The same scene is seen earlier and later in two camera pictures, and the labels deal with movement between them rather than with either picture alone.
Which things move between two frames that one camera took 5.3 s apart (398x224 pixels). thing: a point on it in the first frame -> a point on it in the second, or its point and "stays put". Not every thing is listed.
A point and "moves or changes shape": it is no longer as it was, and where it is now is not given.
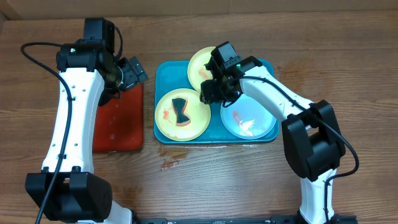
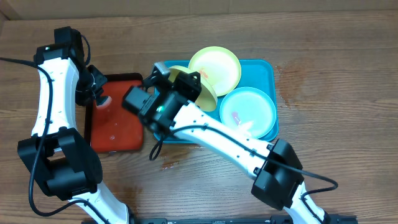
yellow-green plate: [196, 110] moves or changes shape
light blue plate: [245, 118] stays put
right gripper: [212, 96] -> [186, 87]
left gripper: [130, 78] -> [84, 101]
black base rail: [147, 219] stays put
